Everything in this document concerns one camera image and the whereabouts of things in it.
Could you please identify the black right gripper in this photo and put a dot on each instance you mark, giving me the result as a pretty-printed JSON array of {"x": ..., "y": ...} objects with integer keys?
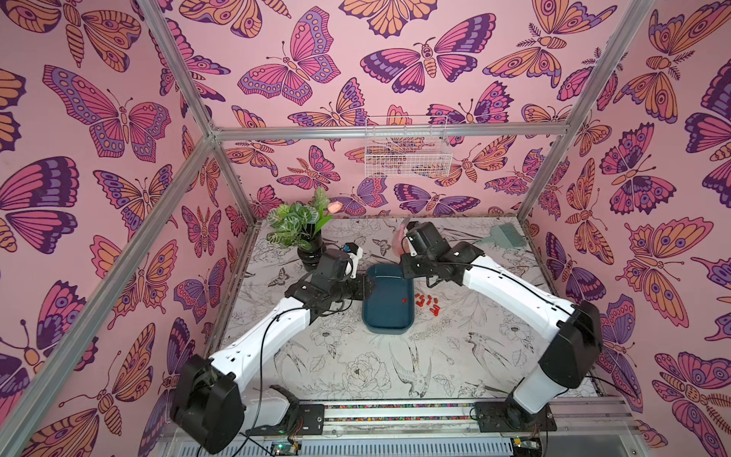
[{"x": 408, "y": 266}]

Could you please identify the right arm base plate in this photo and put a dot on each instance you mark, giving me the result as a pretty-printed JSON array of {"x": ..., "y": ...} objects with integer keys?
[{"x": 506, "y": 417}]

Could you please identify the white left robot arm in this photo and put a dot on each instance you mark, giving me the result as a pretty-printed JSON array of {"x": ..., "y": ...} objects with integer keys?
[{"x": 208, "y": 401}]

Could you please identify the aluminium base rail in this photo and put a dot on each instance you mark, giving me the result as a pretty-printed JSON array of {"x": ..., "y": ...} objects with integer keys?
[{"x": 587, "y": 426}]

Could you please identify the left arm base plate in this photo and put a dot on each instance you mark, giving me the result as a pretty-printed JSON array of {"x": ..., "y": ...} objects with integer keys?
[{"x": 279, "y": 417}]

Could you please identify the aluminium frame post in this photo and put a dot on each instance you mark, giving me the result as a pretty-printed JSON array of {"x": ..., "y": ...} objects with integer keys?
[{"x": 616, "y": 47}]

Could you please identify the teal storage box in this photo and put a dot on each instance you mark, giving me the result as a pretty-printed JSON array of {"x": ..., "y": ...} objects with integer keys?
[{"x": 383, "y": 311}]

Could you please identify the black vase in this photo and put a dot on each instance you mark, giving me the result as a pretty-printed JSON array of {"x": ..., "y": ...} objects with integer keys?
[{"x": 311, "y": 250}]

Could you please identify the white wire basket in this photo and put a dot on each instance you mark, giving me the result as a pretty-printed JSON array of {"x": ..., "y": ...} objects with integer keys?
[{"x": 404, "y": 151}]

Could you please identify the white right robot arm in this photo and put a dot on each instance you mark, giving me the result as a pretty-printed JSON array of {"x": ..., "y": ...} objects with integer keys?
[{"x": 573, "y": 331}]

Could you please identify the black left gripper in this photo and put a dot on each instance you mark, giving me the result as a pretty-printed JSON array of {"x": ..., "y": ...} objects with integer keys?
[{"x": 360, "y": 287}]

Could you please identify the green artificial plant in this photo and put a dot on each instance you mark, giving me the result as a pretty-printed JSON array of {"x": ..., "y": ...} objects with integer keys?
[{"x": 291, "y": 223}]

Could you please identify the pink spray bottle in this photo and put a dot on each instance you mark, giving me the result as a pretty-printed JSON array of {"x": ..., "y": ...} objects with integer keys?
[{"x": 397, "y": 238}]

